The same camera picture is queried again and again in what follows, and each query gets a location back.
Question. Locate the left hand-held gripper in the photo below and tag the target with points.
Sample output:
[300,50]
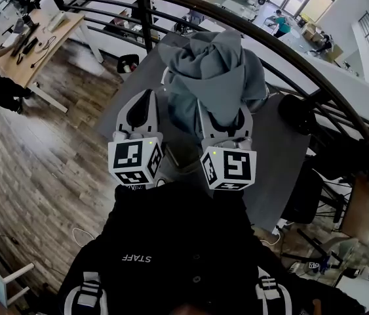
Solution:
[126,156]

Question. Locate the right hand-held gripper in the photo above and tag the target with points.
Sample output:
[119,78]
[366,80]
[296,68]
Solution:
[236,166]

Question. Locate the grey hooded garment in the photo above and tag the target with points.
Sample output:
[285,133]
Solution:
[210,74]

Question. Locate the person's left forearm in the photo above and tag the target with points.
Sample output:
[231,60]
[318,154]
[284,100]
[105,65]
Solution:
[131,208]

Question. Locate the person's right forearm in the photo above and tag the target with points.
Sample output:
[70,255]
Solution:
[230,212]

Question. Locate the black waste bin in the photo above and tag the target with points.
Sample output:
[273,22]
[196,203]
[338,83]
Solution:
[125,61]

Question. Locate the black round bag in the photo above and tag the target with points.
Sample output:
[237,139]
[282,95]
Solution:
[297,115]

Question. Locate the black chair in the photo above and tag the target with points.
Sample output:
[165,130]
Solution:
[302,192]

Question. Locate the light wooden desk white legs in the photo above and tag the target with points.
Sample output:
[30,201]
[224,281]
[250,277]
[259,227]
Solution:
[56,31]

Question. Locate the person's black jacket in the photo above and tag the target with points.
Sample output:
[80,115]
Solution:
[177,241]

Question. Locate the white laptop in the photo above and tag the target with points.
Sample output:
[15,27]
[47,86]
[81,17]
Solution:
[51,12]

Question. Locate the brown wooden board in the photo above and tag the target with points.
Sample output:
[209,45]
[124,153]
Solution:
[362,205]

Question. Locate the white furniture frame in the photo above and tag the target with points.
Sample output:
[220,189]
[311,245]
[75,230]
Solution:
[18,271]

